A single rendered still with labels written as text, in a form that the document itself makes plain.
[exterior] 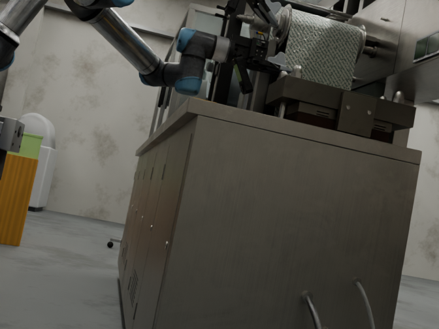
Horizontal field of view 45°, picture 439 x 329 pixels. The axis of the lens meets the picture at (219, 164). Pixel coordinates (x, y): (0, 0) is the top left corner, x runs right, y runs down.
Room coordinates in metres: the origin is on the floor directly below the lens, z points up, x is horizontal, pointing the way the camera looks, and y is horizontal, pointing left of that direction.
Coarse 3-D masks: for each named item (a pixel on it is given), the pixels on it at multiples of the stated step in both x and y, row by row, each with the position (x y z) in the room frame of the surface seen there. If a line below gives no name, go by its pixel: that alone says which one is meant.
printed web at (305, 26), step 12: (300, 12) 1.65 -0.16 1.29; (300, 24) 1.63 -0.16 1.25; (312, 24) 1.64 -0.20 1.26; (324, 24) 1.65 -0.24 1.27; (336, 24) 1.66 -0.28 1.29; (348, 24) 1.69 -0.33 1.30; (300, 36) 1.63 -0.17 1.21; (312, 36) 1.64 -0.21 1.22; (324, 36) 1.65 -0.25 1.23; (336, 36) 1.65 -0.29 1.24; (348, 36) 1.66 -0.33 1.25; (336, 48) 1.66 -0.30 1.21; (348, 48) 1.66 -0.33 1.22; (252, 84) 2.00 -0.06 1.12; (252, 96) 2.00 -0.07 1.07
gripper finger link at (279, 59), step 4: (280, 52) 1.60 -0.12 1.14; (276, 56) 1.60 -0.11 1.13; (280, 56) 1.60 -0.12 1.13; (284, 56) 1.60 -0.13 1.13; (268, 60) 1.59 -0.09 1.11; (272, 60) 1.60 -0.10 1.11; (276, 60) 1.60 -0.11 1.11; (280, 60) 1.60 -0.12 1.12; (284, 60) 1.60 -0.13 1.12; (280, 64) 1.60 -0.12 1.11; (284, 64) 1.60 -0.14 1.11; (268, 68) 1.60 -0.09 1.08; (280, 68) 1.59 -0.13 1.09; (284, 68) 1.60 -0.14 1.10; (288, 68) 1.61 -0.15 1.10; (288, 72) 1.62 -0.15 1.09
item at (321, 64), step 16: (288, 48) 1.62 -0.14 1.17; (304, 48) 1.64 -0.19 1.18; (320, 48) 1.65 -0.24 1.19; (288, 64) 1.63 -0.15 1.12; (304, 64) 1.64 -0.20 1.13; (320, 64) 1.65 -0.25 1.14; (336, 64) 1.66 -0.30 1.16; (352, 64) 1.67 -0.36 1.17; (320, 80) 1.65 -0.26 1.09; (336, 80) 1.66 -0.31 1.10
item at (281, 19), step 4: (280, 16) 1.65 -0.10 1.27; (284, 16) 1.65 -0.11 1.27; (276, 20) 1.68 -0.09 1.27; (280, 20) 1.64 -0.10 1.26; (284, 20) 1.65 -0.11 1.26; (280, 24) 1.64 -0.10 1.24; (284, 24) 1.65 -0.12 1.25; (276, 28) 1.67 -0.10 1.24; (280, 28) 1.65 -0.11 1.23; (272, 32) 1.71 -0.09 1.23; (276, 32) 1.66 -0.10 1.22; (280, 32) 1.66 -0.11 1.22; (276, 36) 1.67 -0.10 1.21
